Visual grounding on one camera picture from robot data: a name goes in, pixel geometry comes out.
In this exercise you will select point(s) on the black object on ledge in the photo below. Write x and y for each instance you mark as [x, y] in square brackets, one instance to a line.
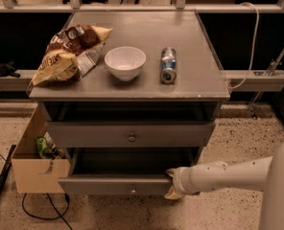
[7, 69]

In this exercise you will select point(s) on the cardboard box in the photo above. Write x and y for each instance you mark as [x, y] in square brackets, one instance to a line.
[33, 174]

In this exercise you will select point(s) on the grey top drawer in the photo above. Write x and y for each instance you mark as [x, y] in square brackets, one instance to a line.
[129, 135]

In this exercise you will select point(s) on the grey drawer cabinet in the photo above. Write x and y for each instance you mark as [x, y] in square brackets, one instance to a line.
[196, 94]

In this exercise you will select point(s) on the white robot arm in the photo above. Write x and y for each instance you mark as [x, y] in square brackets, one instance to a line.
[265, 175]

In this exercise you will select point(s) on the metal diagonal strut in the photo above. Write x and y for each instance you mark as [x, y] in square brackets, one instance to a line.
[269, 72]

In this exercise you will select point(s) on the white bowl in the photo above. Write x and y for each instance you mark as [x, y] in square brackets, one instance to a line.
[125, 63]

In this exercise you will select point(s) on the green snack packet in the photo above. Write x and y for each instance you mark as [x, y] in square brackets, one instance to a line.
[42, 147]

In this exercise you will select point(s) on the brown yellow chip bag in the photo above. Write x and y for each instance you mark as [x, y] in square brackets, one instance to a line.
[71, 54]

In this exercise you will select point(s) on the grey drawer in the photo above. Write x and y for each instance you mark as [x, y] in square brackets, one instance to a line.
[125, 171]
[129, 135]

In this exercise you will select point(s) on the blue silver soda can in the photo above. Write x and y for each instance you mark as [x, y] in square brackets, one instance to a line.
[168, 65]

